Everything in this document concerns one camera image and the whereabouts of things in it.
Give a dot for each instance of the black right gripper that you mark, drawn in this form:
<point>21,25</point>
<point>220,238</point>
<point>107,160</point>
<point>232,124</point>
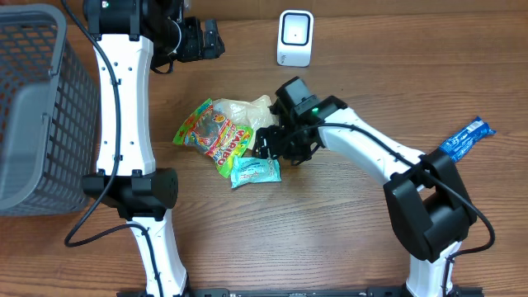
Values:
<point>275,144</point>

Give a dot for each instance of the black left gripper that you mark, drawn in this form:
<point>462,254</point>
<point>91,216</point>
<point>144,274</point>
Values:
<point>197,49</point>

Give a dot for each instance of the beige snack bag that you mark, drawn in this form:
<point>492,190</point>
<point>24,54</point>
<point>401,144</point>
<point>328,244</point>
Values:
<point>254,114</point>

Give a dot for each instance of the green toilet tissue pack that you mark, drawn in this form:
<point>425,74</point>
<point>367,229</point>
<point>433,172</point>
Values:
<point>254,170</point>

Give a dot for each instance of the colourful Haribo candy bag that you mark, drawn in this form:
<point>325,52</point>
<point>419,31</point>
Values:
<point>213,134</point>

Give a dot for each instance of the blue wafer bar wrapper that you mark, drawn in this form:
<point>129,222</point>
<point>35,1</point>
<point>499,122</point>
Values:
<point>460,143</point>

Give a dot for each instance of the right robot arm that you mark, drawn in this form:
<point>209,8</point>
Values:
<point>429,208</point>

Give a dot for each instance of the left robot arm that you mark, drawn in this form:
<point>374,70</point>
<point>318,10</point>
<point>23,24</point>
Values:
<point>132,39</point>

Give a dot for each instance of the white barcode scanner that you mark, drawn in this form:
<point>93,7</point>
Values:
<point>295,38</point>

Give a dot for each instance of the grey plastic mesh basket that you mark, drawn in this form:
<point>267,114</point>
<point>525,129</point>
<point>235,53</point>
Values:
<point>49,108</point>

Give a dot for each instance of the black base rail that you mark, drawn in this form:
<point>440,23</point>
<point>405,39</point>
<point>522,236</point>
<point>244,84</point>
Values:
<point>288,293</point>

